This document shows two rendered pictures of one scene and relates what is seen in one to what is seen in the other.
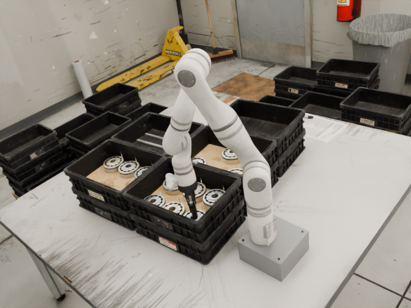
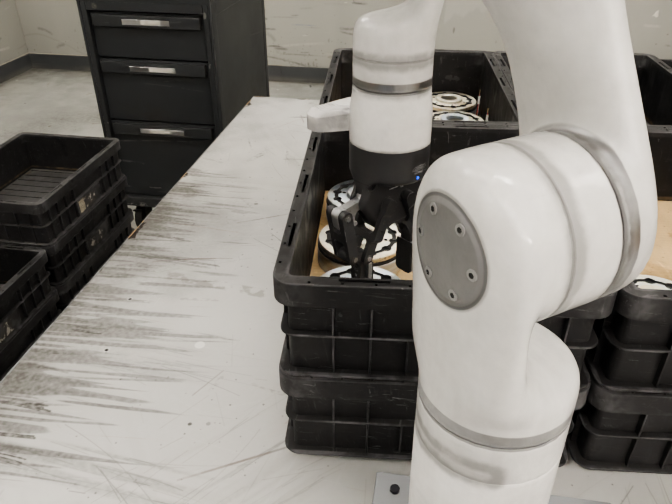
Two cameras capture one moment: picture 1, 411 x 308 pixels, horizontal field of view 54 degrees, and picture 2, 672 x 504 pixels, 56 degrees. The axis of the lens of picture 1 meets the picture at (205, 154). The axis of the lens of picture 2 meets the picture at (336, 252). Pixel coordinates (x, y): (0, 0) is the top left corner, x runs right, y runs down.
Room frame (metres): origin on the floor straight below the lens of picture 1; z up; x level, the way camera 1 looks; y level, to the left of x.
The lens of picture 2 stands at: (0.83, -0.32, 1.24)
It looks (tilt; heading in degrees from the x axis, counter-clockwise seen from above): 32 degrees down; 52
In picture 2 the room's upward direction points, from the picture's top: straight up
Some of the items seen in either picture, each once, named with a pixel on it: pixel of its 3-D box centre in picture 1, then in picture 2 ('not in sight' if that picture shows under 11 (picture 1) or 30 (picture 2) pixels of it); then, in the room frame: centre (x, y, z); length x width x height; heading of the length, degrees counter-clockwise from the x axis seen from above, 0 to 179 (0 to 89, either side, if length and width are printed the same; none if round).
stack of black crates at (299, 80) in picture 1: (302, 93); not in sight; (3.14, -0.92, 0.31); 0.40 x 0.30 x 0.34; 42
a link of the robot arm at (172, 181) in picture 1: (179, 175); (377, 101); (1.21, 0.11, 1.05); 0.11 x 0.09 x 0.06; 92
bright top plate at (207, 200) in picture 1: (214, 197); not in sight; (1.28, -0.01, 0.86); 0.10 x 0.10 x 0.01
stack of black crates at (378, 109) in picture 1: (375, 130); not in sight; (2.27, -1.17, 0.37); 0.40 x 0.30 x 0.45; 42
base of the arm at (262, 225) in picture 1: (260, 219); (478, 479); (1.08, -0.15, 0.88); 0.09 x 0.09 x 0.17; 45
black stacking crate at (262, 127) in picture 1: (257, 128); not in sight; (1.75, -0.28, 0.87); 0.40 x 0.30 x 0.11; 48
